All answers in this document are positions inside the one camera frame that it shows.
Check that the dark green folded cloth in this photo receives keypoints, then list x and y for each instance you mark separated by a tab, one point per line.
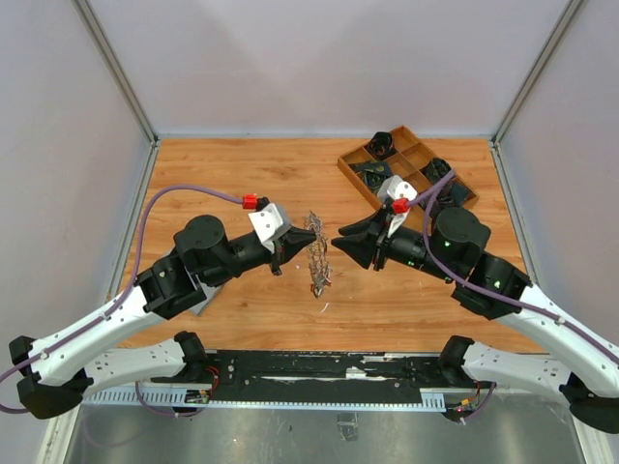
435	170

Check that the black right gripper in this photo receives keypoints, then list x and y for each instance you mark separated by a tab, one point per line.
363	246

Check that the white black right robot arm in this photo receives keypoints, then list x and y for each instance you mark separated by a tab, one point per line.
582	370

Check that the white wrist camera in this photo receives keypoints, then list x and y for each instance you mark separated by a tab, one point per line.
400	193
270	222

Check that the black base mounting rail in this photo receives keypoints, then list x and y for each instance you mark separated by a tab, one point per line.
320	377

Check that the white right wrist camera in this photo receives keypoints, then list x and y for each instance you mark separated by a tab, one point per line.
400	193

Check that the dark folded cloth pair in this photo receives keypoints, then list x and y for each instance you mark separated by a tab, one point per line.
455	194

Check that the silver key with black tag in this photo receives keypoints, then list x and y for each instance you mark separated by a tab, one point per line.
318	228

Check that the blue patterned folded cloth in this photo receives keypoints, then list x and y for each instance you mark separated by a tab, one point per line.
373	173

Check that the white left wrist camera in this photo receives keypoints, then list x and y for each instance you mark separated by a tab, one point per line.
270	222

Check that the wooden compartment tray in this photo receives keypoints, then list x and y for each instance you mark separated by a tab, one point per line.
411	156

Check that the large metal keyring disc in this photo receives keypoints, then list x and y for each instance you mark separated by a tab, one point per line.
320	270

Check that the dark patterned folded cloth top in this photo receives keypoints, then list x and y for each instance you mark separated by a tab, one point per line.
381	146

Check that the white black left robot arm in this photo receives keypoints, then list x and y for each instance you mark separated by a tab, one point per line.
60	370

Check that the grey felt cloth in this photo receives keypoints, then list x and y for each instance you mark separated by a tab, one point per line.
209	294

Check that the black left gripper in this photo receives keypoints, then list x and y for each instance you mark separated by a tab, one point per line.
289	245

